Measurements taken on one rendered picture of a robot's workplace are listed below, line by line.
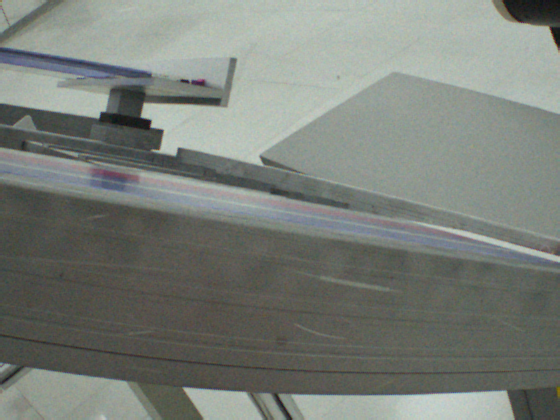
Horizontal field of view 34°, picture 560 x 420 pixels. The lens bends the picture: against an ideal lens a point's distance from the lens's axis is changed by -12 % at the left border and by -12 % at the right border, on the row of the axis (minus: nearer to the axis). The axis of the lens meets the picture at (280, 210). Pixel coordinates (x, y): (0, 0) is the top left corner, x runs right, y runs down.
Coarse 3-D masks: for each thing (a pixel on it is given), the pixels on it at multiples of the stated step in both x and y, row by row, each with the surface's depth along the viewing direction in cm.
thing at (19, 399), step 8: (8, 392) 101; (16, 392) 100; (0, 400) 100; (8, 400) 99; (16, 400) 99; (24, 400) 98; (0, 408) 98; (8, 408) 98; (16, 408) 97; (24, 408) 96; (32, 408) 96; (0, 416) 97; (8, 416) 96; (16, 416) 96; (24, 416) 95; (32, 416) 94; (40, 416) 94
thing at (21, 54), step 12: (0, 48) 109; (12, 48) 110; (36, 60) 113; (48, 60) 114; (60, 60) 115; (72, 60) 116; (84, 60) 117; (108, 72) 119; (120, 72) 120; (132, 72) 121; (144, 72) 122
